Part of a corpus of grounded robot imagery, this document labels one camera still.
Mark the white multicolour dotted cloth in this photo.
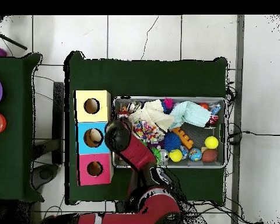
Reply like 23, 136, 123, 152
132, 120, 153, 141
150, 127, 166, 142

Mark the cream waffle cloth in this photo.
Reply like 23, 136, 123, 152
128, 99, 176, 132

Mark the orange plastic grid tray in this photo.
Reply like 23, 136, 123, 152
172, 127, 195, 149

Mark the wooden box with three holes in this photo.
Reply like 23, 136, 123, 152
73, 90, 114, 187

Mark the blue spiky ball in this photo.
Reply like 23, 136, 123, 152
162, 132, 182, 152

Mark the dark green tablecloth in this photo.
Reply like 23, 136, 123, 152
0, 52, 44, 202
64, 50, 229, 206

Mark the yellow ball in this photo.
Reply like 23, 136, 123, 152
204, 135, 219, 149
168, 149, 183, 163

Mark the mint green cloth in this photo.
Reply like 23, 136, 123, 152
169, 100, 212, 128

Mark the blue globe print ball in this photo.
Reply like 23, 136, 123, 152
188, 148, 203, 162

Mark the brown toy football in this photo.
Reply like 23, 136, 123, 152
201, 149, 219, 163

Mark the grey rounded floor object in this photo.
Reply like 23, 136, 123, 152
31, 163, 60, 190

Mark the black tripod leg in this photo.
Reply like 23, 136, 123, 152
0, 29, 28, 51

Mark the silver wire mesh bin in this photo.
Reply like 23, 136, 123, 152
111, 95, 228, 170

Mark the black cable with plug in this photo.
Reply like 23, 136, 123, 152
227, 122, 280, 145

